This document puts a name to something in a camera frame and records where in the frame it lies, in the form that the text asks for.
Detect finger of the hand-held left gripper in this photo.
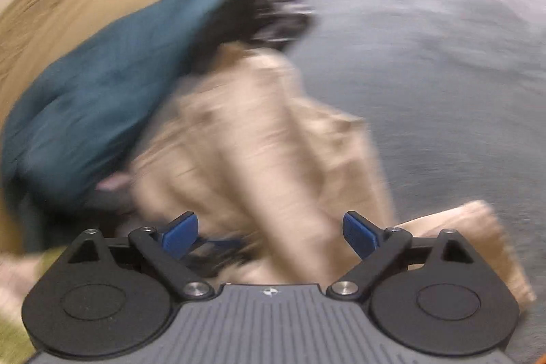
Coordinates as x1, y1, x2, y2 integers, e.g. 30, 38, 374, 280
188, 237, 257, 277

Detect dark grey pillow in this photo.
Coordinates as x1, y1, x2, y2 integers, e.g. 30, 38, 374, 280
188, 0, 274, 66

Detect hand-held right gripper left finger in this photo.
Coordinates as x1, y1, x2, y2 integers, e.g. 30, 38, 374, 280
66, 212, 215, 299

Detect grey bed sheet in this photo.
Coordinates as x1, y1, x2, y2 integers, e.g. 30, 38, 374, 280
273, 0, 546, 364

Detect beige pants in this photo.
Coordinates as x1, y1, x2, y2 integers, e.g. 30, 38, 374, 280
128, 44, 536, 307

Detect cream ornate headboard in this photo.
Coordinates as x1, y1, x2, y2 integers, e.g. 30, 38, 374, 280
0, 0, 240, 134

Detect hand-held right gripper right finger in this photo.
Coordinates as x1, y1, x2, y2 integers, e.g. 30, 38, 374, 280
326, 210, 477, 300

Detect grey plaid shorts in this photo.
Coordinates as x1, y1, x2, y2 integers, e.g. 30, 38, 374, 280
256, 0, 318, 49

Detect blue duvet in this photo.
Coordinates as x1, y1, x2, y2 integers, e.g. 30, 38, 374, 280
0, 0, 265, 211

